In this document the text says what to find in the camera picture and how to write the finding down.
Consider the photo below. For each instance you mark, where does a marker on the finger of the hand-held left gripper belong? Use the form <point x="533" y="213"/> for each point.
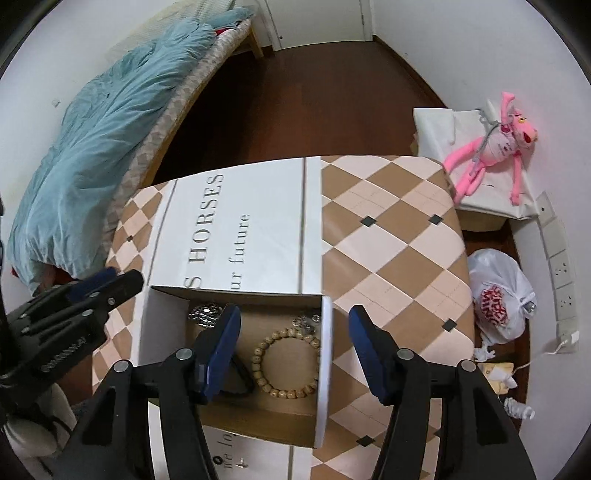
<point x="121" y="287"/>
<point x="98" y="282"/>

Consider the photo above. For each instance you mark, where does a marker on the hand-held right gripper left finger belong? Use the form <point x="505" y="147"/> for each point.
<point x="220" y="353"/>

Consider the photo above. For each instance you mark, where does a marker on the white cloth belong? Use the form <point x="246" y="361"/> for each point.
<point x="27" y="429"/>

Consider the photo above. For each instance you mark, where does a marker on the blue duvet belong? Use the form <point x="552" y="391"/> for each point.
<point x="101" y="147"/>

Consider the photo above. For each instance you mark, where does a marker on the yellow packet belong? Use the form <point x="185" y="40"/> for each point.
<point x="497" y="372"/>

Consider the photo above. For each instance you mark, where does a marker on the white plastic bag red print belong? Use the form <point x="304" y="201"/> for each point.
<point x="501" y="297"/>

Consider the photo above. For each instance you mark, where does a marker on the checkered table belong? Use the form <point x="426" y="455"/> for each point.
<point x="392" y="258"/>

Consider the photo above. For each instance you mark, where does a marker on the white cardboard box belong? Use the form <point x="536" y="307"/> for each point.
<point x="251" y="230"/>

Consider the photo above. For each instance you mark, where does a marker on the patterned mattress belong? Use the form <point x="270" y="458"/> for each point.
<point x="157" y="134"/>

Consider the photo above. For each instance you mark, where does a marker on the crumpled white tissue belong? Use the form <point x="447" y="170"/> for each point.
<point x="519" y="409"/>
<point x="484" y="353"/>

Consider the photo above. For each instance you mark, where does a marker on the pink plush toy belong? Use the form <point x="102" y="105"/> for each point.
<point x="494" y="147"/>

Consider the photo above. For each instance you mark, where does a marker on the white door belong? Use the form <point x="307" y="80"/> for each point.
<point x="318" y="23"/>

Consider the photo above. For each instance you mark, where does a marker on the wooden bed frame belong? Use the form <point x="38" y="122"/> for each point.
<point x="256" y="44"/>

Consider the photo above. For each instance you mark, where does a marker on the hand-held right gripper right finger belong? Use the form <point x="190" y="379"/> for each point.
<point x="365" y="355"/>

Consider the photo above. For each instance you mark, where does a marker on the brown cardboard box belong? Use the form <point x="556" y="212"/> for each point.
<point x="480" y="221"/>

